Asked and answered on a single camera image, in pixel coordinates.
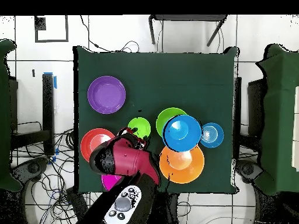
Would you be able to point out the dark green tablecloth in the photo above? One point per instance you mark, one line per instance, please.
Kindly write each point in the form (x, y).
(151, 70)

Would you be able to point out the pink bowl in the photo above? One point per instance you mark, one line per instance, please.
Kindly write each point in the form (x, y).
(109, 181)

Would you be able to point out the large light blue bowl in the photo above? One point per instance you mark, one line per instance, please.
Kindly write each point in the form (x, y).
(182, 133)

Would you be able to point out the black metal frame stool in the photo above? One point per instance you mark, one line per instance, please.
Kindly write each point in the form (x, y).
(186, 17)

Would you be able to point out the purple bowl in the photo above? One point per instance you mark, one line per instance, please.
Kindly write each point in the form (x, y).
(106, 94)

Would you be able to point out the large green bowl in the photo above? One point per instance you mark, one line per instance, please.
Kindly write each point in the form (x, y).
(163, 119)

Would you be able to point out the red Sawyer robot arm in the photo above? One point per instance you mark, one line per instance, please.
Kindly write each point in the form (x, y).
(130, 161)

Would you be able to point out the orange bowl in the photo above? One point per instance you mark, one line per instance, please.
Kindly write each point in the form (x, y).
(182, 168)

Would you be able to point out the black power box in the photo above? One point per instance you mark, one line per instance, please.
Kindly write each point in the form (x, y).
(76, 200)

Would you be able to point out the red bowl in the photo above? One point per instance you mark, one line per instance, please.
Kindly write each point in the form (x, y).
(93, 140)

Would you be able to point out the grey chair base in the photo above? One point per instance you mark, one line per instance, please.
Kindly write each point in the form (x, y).
(32, 168)
(248, 169)

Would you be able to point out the green cloth covered table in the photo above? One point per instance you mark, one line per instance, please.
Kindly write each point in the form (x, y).
(278, 116)
(4, 116)

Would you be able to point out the white box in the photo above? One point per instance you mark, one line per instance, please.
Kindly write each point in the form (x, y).
(296, 128)

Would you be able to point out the small green bowl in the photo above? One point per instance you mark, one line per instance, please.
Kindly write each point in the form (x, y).
(141, 124)

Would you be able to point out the low ribbed blue bowl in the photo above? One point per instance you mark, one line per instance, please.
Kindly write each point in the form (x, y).
(212, 135)

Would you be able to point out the black stand with blue tape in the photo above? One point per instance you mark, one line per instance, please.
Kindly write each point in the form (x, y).
(48, 105)

